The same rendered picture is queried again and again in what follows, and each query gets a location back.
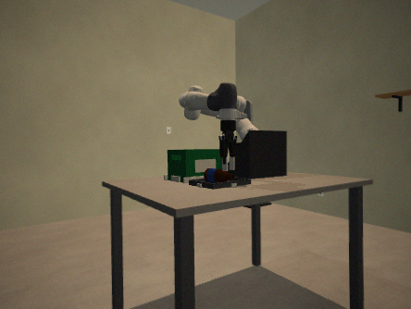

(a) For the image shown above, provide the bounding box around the brown bottle with blue label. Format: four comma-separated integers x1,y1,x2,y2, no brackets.
204,168,234,183

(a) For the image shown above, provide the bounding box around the dark green divided crate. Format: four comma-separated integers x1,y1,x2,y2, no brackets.
168,149,222,182

